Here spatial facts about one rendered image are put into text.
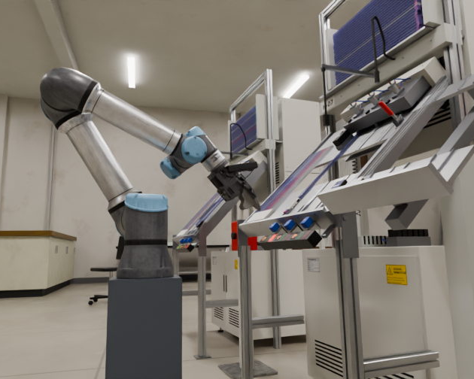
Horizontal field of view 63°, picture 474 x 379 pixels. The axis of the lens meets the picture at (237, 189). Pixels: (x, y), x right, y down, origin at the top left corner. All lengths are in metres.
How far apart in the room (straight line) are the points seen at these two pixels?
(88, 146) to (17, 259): 5.68
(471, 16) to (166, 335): 1.54
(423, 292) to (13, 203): 9.06
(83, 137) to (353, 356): 0.96
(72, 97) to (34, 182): 8.60
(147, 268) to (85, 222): 8.39
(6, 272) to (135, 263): 5.89
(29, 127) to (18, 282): 4.29
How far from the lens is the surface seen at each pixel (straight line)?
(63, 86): 1.14
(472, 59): 1.73
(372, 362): 1.17
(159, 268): 1.04
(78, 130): 1.23
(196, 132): 1.31
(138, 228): 1.05
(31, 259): 6.79
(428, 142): 1.76
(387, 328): 1.46
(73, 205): 9.48
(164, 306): 1.02
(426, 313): 1.34
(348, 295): 1.11
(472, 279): 0.96
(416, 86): 1.53
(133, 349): 1.04
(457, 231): 0.97
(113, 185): 1.20
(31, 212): 9.62
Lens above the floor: 0.61
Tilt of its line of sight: 9 degrees up
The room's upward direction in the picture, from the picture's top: 1 degrees counter-clockwise
